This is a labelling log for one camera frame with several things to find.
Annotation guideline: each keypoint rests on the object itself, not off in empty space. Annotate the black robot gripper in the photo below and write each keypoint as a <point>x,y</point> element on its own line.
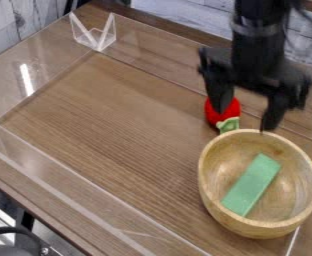
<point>255,65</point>

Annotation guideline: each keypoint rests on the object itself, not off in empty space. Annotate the green rectangular block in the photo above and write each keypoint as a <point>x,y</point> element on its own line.
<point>251,185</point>

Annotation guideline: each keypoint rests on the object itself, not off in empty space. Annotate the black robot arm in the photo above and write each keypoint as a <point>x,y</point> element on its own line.
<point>267,12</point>

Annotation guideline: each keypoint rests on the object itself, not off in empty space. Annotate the light wooden bowl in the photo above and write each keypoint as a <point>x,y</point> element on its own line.
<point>286,204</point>

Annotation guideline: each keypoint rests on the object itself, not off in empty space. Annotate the red knitted strawberry toy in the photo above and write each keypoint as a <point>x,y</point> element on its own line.
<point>228,120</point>

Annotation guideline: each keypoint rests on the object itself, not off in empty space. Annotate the clear acrylic corner bracket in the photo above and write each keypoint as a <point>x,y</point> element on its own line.
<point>93,38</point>

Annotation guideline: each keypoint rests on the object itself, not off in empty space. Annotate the clear acrylic tray wall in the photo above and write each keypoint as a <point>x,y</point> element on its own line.
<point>113,176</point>

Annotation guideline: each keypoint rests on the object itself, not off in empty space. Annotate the black table frame leg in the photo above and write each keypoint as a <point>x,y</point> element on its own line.
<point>29,241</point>

